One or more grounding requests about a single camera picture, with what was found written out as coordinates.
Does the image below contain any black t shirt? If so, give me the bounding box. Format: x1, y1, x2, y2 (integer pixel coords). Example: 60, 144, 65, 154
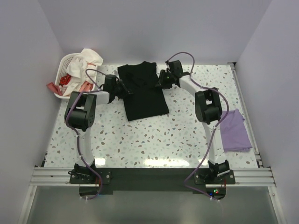
117, 61, 169, 121

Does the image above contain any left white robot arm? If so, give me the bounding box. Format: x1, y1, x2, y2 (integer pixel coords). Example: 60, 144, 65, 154
64, 75, 131, 183

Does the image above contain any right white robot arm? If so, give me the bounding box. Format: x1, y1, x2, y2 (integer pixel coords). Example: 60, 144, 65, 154
156, 60, 230, 183

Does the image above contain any pink red garment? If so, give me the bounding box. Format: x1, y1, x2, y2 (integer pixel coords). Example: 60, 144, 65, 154
46, 74, 93, 97

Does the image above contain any white t shirt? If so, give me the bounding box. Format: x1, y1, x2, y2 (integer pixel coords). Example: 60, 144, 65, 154
62, 49, 103, 97

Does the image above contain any white laundry basket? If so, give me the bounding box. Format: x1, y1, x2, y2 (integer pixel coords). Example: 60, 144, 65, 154
54, 53, 97, 99

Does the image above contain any folded purple t shirt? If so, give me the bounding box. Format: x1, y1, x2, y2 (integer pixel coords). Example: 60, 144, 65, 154
220, 109, 252, 152

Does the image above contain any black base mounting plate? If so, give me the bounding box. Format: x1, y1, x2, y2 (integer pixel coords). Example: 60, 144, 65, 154
68, 168, 236, 199

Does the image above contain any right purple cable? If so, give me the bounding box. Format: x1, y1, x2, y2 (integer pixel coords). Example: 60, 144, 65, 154
167, 52, 231, 193

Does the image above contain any aluminium frame rail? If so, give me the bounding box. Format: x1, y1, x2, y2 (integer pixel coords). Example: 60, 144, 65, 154
29, 167, 276, 187

